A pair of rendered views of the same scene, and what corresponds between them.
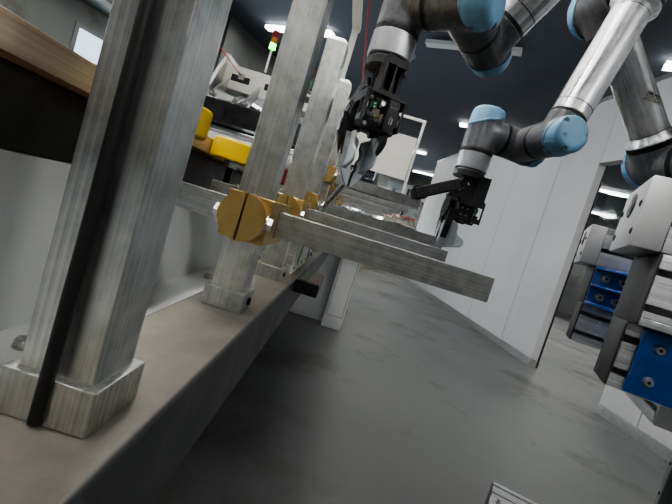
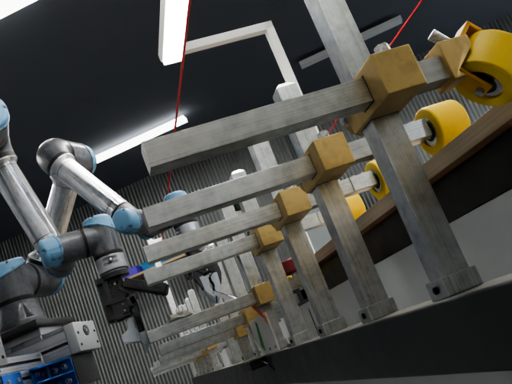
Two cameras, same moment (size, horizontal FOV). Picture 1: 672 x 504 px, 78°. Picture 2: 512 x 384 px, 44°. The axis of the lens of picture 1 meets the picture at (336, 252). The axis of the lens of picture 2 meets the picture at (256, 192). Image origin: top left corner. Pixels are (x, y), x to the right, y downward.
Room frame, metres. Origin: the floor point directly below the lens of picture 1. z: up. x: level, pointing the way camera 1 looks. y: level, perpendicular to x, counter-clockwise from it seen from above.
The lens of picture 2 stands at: (2.62, -0.29, 0.72)
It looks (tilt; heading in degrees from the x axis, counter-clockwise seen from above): 13 degrees up; 164
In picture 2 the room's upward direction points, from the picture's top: 22 degrees counter-clockwise
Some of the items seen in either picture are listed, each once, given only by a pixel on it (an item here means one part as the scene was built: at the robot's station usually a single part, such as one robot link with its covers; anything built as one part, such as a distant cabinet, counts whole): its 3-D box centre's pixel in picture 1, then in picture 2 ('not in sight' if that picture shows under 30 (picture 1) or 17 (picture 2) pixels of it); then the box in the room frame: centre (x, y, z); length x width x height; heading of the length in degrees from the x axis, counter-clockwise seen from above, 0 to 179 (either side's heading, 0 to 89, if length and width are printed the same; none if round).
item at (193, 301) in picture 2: not in sight; (206, 335); (-0.54, 0.11, 0.87); 0.04 x 0.04 x 0.48; 89
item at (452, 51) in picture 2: not in sight; (472, 58); (2.00, 0.21, 0.95); 0.10 x 0.04 x 0.10; 89
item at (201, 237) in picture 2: (340, 186); (272, 212); (1.50, 0.05, 0.95); 0.50 x 0.04 x 0.04; 89
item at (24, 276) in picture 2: not in sight; (11, 280); (0.49, -0.54, 1.20); 0.13 x 0.12 x 0.14; 146
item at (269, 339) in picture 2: (304, 246); (262, 335); (0.93, 0.07, 0.75); 0.26 x 0.01 x 0.10; 179
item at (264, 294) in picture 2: (307, 203); (262, 295); (0.98, 0.10, 0.84); 0.14 x 0.06 x 0.05; 179
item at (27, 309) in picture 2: not in sight; (20, 315); (0.50, -0.55, 1.09); 0.15 x 0.15 x 0.10
